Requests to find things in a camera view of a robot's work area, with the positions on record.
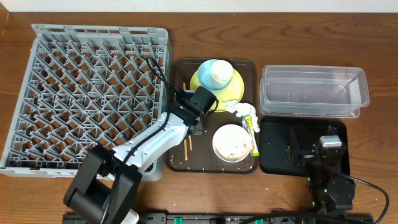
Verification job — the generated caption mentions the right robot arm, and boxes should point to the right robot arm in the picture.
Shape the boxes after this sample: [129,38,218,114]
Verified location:
[287,125,356,213]

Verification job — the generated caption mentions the yellow green snack wrapper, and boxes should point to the yellow green snack wrapper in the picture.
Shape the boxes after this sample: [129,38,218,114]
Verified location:
[242,115,260,157]

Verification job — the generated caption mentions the white tissue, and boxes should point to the white tissue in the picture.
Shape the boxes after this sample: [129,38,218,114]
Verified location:
[223,100,260,133]

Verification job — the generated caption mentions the clear plastic container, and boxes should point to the clear plastic container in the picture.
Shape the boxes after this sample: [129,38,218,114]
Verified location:
[259,65,370,118]

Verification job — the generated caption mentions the black plastic tray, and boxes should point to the black plastic tray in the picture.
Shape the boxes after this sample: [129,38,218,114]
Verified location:
[260,116,348,177]

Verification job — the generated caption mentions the dark brown serving tray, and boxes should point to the dark brown serving tray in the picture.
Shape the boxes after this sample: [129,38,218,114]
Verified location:
[164,59,259,174]

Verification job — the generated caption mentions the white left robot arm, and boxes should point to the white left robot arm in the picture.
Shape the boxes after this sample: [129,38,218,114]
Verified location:
[63,86,218,223]

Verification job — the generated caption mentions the white cup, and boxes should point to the white cup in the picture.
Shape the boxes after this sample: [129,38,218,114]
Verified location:
[210,60,234,90]

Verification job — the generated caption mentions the wooden chopstick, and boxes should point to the wooden chopstick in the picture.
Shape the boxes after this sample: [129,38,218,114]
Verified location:
[183,83,188,161]
[188,135,193,151]

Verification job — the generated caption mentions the grey plastic dishwasher rack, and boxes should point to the grey plastic dishwasher rack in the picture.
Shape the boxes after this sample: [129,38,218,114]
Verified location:
[1,24,172,178]

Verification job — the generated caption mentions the light blue bowl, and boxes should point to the light blue bowl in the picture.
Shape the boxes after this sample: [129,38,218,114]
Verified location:
[198,59,219,90]

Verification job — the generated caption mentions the yellow plate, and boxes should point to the yellow plate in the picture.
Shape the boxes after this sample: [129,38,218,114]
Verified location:
[189,69,244,113]

